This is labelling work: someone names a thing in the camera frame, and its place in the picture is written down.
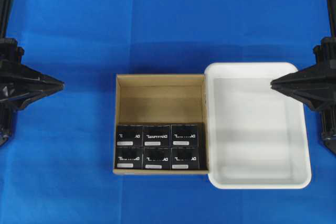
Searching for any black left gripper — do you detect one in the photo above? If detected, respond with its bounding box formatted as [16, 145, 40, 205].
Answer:
[1, 60, 64, 110]

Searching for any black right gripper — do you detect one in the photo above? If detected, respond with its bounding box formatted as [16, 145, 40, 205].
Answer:
[270, 62, 335, 111]

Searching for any black box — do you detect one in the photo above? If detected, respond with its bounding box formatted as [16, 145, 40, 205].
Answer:
[116, 125, 143, 147]
[115, 147, 143, 169]
[171, 147, 206, 170]
[143, 125, 171, 148]
[171, 123, 203, 147]
[143, 148, 171, 170]

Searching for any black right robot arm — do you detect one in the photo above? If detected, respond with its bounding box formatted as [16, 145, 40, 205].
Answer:
[270, 0, 335, 154]

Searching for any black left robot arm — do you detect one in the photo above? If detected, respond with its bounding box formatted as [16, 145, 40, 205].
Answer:
[1, 0, 64, 145]

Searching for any brown cardboard box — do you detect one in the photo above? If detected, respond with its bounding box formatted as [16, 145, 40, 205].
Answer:
[113, 74, 209, 175]

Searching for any white plastic tray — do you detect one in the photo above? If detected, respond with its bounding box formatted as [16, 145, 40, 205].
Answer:
[204, 62, 312, 189]

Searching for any blue table cloth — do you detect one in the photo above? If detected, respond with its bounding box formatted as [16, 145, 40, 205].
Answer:
[1, 0, 335, 223]

